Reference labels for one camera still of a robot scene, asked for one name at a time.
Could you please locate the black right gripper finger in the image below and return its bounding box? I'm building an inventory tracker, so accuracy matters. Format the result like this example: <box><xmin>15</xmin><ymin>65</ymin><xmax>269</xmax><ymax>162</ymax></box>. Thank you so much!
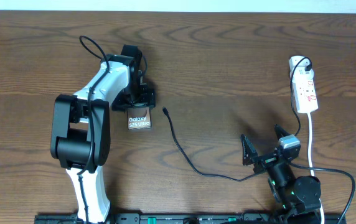
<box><xmin>241</xmin><ymin>134</ymin><xmax>258</xmax><ymax>166</ymax></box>
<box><xmin>274</xmin><ymin>124</ymin><xmax>290</xmax><ymax>139</ymax></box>

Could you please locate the black USB charger cable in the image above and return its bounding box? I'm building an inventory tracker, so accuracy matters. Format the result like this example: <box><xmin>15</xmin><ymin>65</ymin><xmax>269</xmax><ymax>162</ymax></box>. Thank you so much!
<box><xmin>162</xmin><ymin>56</ymin><xmax>313</xmax><ymax>182</ymax></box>

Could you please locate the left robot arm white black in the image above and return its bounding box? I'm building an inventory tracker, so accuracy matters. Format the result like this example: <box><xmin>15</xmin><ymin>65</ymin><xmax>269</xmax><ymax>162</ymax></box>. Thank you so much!
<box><xmin>50</xmin><ymin>45</ymin><xmax>156</xmax><ymax>223</ymax></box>

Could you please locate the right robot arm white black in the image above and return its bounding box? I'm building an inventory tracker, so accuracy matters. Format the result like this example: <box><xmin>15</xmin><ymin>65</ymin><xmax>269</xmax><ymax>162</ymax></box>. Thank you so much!
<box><xmin>241</xmin><ymin>125</ymin><xmax>321</xmax><ymax>223</ymax></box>

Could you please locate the white power strip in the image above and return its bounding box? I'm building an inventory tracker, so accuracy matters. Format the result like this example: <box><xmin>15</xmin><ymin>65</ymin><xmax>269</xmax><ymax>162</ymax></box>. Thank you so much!
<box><xmin>289</xmin><ymin>55</ymin><xmax>318</xmax><ymax>114</ymax></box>

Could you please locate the white power strip cord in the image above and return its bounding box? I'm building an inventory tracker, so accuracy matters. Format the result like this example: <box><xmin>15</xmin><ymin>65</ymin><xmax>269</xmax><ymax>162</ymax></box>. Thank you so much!
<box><xmin>307</xmin><ymin>112</ymin><xmax>326</xmax><ymax>224</ymax></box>

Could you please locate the black left camera cable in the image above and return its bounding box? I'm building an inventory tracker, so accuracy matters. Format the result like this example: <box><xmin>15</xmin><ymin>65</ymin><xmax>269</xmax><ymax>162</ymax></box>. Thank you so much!
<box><xmin>77</xmin><ymin>35</ymin><xmax>110</xmax><ymax>223</ymax></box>

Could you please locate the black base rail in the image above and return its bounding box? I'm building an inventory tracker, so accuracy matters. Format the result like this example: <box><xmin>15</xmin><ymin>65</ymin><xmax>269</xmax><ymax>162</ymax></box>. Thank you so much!
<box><xmin>34</xmin><ymin>212</ymin><xmax>340</xmax><ymax>224</ymax></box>

